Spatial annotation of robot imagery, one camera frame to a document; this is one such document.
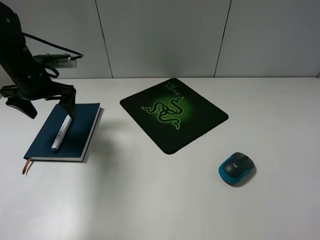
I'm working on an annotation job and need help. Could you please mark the dark blue notebook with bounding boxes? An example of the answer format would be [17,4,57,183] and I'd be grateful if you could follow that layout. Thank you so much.
[22,103,102,174]

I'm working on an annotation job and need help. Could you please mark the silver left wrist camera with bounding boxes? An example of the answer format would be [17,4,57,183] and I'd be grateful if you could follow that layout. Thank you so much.
[33,53,81,69]

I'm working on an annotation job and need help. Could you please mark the black green mouse pad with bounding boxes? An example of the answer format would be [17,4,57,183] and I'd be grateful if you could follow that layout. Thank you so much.
[120,78,229,155]

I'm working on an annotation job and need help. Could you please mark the white marker pen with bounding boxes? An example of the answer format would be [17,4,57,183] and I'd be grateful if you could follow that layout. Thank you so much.
[51,115,72,153]

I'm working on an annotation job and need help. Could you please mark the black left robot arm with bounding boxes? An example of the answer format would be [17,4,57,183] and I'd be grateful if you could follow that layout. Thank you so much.
[0,3,83,119]

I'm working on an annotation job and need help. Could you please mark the black blue computer mouse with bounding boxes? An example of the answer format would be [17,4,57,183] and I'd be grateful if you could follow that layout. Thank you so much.
[218,152,256,185]

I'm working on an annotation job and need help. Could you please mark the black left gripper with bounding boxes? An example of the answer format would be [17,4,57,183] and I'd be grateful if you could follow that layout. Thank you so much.
[0,69,77,119]

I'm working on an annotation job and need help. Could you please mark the black left camera cable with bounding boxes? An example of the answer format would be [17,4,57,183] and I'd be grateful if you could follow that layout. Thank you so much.
[21,31,84,78]

